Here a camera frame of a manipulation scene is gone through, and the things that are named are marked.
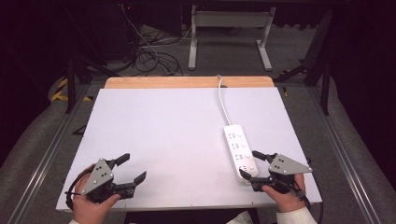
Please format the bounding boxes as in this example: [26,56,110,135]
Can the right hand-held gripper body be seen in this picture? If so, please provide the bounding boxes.
[250,152,314,199]

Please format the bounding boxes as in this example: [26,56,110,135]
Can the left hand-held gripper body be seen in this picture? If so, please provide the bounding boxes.
[81,158,135,204]

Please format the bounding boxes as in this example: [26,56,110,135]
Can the white power strip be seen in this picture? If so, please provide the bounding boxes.
[222,124,260,185]

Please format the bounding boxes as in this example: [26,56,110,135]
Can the person's right hand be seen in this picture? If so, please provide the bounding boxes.
[261,173,308,215]

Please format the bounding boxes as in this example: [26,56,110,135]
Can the person's left hand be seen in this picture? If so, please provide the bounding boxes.
[72,164,121,224]

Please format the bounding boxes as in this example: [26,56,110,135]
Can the person's white clothing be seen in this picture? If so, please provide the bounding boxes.
[226,210,255,224]

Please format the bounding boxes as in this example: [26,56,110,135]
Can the white board sheet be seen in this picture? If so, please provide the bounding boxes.
[55,87,323,213]

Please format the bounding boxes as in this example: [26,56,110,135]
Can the black metal stand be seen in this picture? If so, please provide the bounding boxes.
[273,8,333,117]
[64,50,123,115]

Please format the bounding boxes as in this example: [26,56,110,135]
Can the yellow black hazard tape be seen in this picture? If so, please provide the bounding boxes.
[50,77,93,103]

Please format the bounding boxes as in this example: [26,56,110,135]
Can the black computer case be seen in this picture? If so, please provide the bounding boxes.
[92,2,142,62]

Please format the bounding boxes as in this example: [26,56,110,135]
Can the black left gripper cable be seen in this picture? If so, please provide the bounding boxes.
[64,167,94,212]

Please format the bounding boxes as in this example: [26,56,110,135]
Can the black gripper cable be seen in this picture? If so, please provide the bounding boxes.
[289,158,325,224]
[64,167,94,212]

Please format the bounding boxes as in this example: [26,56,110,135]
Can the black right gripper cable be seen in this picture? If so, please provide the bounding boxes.
[289,158,325,224]

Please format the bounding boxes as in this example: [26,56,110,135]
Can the aluminium floor rail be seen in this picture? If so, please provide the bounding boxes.
[307,86,385,224]
[6,83,92,224]

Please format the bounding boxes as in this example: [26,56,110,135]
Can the white power strip cable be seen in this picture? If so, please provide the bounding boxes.
[216,74,233,127]

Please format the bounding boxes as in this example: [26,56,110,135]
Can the tangle of black floor cables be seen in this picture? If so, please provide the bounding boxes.
[133,24,185,77]

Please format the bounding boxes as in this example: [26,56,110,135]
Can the white floor cable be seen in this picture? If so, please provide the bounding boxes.
[120,3,191,59]

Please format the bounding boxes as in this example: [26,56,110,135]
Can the white metal desk frame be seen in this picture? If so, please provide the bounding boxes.
[188,4,277,72]

